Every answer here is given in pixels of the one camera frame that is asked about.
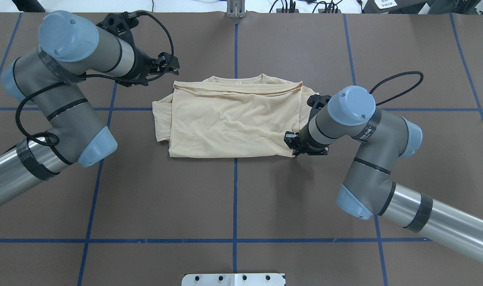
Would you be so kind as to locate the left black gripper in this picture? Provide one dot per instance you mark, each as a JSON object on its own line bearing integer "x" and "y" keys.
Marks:
{"x": 141, "y": 66}

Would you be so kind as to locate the cream printed t-shirt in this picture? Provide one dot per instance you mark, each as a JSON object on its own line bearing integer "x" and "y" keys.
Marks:
{"x": 231, "y": 118}

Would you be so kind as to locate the grey aluminium frame post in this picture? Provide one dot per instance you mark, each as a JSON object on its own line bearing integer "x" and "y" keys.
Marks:
{"x": 235, "y": 9}

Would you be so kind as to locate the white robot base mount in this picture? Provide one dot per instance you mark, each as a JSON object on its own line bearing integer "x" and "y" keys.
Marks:
{"x": 234, "y": 279}

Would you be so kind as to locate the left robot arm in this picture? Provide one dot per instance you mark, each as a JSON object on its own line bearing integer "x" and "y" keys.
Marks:
{"x": 59, "y": 125}

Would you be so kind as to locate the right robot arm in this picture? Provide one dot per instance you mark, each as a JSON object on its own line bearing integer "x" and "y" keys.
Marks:
{"x": 367, "y": 190}

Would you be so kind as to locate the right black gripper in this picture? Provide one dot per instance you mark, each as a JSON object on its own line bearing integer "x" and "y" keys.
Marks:
{"x": 310, "y": 143}

